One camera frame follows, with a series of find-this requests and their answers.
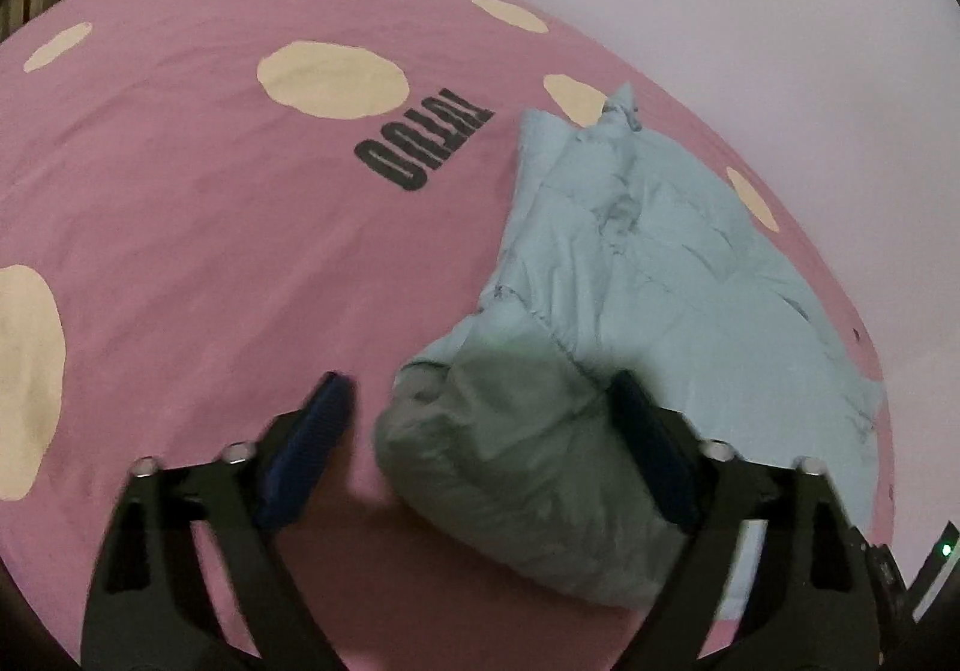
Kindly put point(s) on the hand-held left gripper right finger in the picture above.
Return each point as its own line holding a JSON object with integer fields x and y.
{"x": 660, "y": 453}

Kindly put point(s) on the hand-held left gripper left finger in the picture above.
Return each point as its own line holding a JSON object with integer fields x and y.
{"x": 307, "y": 450}

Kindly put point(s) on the light blue quilted jacket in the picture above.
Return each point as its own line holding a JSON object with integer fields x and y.
{"x": 622, "y": 311}

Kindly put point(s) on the pink dotted bed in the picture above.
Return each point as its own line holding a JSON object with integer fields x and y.
{"x": 187, "y": 229}

